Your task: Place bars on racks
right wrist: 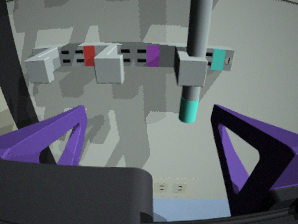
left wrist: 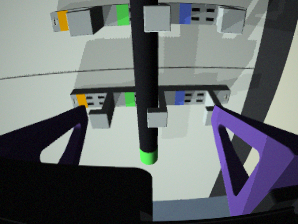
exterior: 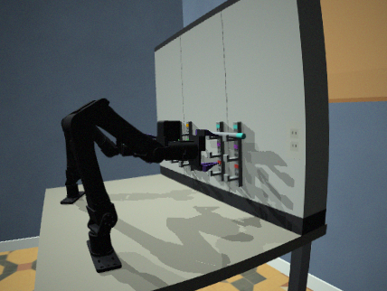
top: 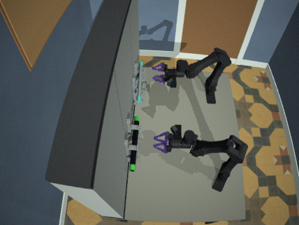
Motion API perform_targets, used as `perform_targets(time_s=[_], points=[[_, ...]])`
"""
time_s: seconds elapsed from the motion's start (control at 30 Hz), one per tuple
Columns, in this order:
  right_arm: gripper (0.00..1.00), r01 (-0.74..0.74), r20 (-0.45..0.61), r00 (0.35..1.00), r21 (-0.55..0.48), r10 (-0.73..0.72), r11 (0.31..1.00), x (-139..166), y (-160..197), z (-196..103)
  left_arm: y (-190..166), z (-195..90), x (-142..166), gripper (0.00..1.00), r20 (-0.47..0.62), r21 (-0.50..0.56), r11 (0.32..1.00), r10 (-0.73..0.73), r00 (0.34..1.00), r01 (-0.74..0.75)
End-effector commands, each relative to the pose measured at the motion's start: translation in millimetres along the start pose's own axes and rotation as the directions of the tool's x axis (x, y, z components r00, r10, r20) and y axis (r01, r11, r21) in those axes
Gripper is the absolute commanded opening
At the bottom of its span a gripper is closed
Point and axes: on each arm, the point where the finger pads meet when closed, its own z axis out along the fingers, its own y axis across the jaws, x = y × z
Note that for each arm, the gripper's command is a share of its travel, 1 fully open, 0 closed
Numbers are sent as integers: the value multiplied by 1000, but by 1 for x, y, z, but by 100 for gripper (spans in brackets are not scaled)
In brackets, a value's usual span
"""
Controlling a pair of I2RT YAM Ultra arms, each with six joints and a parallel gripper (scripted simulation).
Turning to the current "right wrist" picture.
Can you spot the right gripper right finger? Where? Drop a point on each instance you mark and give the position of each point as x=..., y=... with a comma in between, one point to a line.
x=277, y=166

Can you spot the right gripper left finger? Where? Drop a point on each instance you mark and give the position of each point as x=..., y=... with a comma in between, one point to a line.
x=26, y=144

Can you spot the grey metal bar with teal end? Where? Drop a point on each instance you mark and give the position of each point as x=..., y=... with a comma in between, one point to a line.
x=198, y=32

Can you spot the light grey panel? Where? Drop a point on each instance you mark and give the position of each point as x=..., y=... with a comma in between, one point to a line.
x=136, y=123

